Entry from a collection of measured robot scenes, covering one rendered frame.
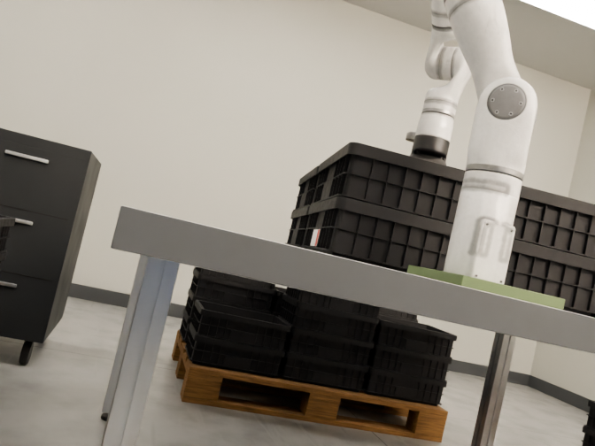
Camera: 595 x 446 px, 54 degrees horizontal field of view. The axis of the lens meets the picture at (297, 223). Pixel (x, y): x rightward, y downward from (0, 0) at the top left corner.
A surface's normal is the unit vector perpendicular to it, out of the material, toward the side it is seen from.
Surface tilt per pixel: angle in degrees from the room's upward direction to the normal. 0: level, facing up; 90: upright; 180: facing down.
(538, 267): 90
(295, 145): 90
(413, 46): 90
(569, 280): 90
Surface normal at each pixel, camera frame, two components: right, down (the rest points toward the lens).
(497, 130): -0.43, -0.10
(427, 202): 0.12, -0.02
